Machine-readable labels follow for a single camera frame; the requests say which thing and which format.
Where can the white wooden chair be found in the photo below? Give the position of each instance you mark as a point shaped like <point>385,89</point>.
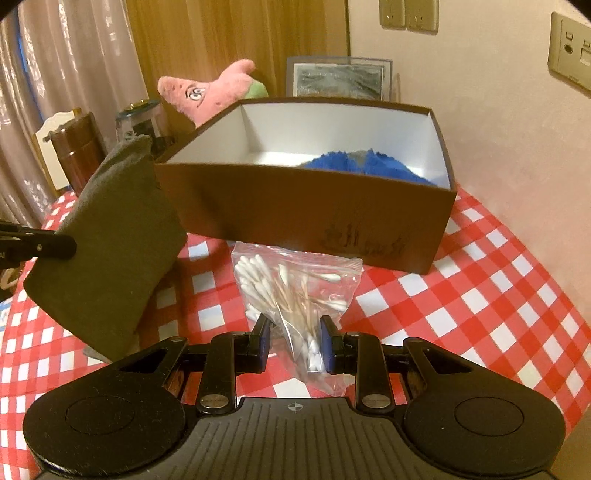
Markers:
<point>46,134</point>

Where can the brown metal canister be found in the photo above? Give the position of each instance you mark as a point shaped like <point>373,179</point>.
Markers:
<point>76,157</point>

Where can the brown cardboard box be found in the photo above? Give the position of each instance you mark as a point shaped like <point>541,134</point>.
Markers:
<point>277,207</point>

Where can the framed picture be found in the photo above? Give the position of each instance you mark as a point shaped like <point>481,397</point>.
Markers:
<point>341,76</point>

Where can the grey cloth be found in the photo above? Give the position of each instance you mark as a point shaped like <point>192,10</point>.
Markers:
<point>115,240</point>

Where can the grey scalloped felt piece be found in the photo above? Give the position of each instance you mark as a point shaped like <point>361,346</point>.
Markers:
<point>358,157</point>

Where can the red white checkered tablecloth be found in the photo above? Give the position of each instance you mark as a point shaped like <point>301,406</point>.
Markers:
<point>485,300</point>

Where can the bag of cotton swabs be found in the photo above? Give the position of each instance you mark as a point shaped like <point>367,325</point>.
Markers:
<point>286,286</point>

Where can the pink starfish plush toy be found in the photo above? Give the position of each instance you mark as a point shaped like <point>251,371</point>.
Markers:
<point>217,87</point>

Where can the beige wall socket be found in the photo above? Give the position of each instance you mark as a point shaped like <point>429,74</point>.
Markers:
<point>391,11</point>
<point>421,14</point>

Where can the sheer curtain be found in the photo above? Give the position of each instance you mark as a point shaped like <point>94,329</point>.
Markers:
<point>69,55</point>

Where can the wooden door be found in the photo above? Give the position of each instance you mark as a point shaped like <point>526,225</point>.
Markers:
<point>231,32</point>

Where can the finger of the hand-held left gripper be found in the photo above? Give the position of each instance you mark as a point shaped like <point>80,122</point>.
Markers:
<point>51,247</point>

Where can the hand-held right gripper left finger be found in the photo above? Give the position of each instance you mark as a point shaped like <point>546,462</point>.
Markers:
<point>265,339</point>

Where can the blue cloth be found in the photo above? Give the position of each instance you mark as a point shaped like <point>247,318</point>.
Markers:
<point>337,165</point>

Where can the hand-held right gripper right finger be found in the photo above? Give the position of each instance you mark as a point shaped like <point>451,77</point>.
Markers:
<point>328,346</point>

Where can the glass jar with dark base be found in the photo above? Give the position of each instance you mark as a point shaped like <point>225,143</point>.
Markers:
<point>138,120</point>

